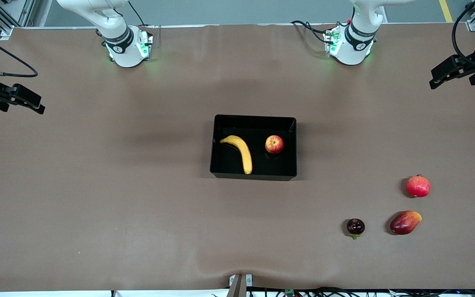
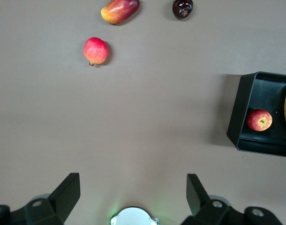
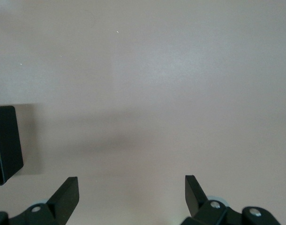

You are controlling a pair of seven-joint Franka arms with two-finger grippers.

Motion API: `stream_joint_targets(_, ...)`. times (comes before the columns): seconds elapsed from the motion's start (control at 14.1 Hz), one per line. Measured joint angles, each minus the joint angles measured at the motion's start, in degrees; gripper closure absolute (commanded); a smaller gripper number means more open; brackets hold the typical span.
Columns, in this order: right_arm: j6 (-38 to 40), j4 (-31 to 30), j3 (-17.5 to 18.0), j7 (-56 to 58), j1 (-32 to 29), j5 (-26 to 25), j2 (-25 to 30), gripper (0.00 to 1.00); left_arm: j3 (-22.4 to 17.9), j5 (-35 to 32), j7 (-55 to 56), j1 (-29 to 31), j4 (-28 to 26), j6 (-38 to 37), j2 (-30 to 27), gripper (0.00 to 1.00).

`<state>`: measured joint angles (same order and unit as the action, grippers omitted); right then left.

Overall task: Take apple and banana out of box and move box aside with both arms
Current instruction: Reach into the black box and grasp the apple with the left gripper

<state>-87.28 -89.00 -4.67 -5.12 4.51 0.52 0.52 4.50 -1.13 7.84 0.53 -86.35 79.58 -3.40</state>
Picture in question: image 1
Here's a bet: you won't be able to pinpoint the wrinkled table cover sheet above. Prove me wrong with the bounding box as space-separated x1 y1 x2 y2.
0 23 475 292

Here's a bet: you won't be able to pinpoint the yellow banana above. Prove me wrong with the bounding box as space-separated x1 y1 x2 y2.
220 135 253 175

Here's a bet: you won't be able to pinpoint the black left base cables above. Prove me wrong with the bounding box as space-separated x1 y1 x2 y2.
291 19 334 44

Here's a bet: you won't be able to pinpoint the red pomegranate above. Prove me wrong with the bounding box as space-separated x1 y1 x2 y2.
406 174 431 198

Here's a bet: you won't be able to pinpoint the red yellow apple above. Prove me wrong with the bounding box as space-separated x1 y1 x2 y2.
265 135 285 155

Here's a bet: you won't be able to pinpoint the black rectangular plastic box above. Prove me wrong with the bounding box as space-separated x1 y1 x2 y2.
209 114 298 182

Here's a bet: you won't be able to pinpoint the red yellow mango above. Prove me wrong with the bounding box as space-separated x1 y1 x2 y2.
389 210 422 235

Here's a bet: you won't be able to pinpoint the black right base cable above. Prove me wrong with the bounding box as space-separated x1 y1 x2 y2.
127 0 155 31

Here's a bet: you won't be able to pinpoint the dark purple mangosteen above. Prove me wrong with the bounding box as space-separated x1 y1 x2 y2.
346 219 365 240

